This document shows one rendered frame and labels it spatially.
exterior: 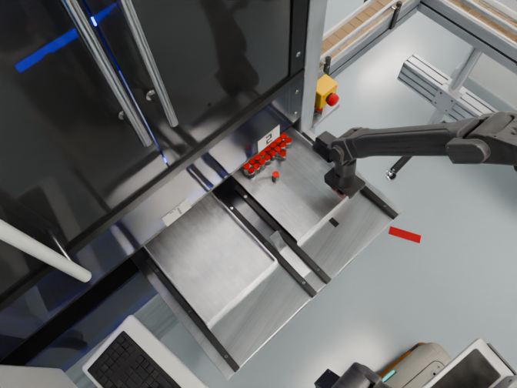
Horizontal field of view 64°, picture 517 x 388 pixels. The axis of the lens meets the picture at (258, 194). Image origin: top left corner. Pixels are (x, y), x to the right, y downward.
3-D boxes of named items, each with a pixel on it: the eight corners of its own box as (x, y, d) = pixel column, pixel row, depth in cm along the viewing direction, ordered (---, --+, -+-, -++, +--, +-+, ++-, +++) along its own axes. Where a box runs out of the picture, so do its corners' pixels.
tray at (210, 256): (137, 239, 125) (133, 235, 122) (204, 185, 132) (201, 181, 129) (208, 326, 114) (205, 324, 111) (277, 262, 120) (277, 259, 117)
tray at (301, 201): (223, 170, 134) (221, 165, 131) (281, 123, 140) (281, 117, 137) (297, 245, 122) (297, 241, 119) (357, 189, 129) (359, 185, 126)
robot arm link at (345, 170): (346, 168, 105) (361, 155, 107) (326, 152, 108) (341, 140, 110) (345, 182, 111) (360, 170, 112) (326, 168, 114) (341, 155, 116)
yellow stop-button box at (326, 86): (304, 97, 135) (305, 82, 128) (319, 85, 136) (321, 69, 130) (320, 111, 132) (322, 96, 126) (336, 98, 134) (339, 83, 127)
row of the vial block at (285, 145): (247, 176, 132) (245, 170, 128) (288, 143, 137) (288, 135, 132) (251, 181, 131) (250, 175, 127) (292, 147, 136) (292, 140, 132)
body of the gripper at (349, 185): (338, 165, 122) (339, 150, 115) (365, 186, 117) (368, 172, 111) (323, 179, 120) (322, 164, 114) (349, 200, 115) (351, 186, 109)
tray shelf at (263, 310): (125, 252, 126) (124, 250, 124) (292, 118, 143) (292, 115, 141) (228, 380, 110) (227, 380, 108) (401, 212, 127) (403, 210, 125)
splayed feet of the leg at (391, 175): (381, 174, 228) (387, 162, 215) (438, 122, 240) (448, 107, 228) (392, 184, 225) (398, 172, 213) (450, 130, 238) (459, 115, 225)
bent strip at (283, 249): (269, 242, 123) (268, 235, 118) (277, 235, 124) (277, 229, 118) (302, 277, 118) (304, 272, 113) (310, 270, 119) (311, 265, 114)
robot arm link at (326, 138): (341, 153, 100) (365, 135, 103) (308, 128, 106) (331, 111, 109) (336, 182, 110) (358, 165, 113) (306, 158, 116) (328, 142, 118)
